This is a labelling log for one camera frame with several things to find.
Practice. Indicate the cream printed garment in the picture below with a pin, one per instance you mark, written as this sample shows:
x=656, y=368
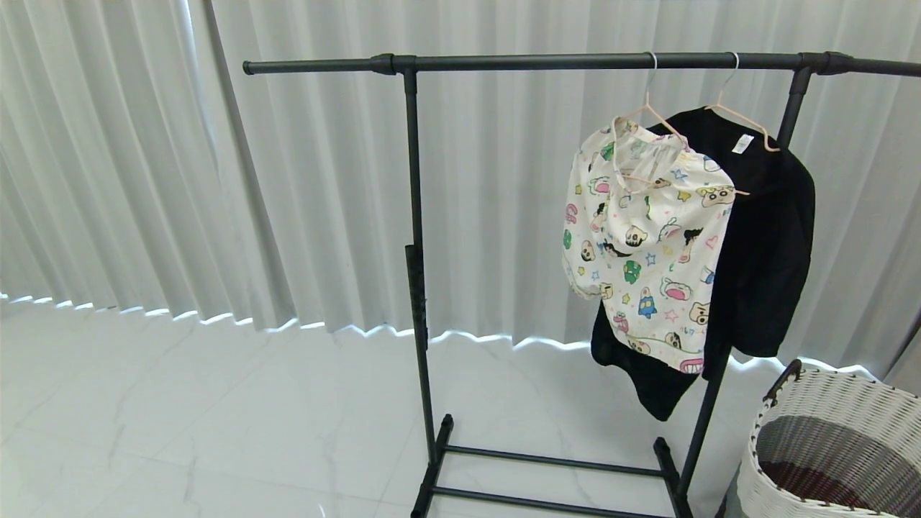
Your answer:
x=647, y=244

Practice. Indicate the pink clothes hanger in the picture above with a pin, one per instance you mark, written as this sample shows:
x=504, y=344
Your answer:
x=734, y=79
x=651, y=79

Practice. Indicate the white laundry basket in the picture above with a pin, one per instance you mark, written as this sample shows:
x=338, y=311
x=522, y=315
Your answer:
x=827, y=403

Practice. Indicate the black clothes rack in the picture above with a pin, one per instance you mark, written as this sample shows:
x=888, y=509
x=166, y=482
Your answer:
x=540, y=62

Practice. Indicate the black garment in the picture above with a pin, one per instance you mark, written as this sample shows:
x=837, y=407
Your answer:
x=763, y=244

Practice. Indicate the white curtain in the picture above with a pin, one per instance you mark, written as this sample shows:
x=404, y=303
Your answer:
x=288, y=180

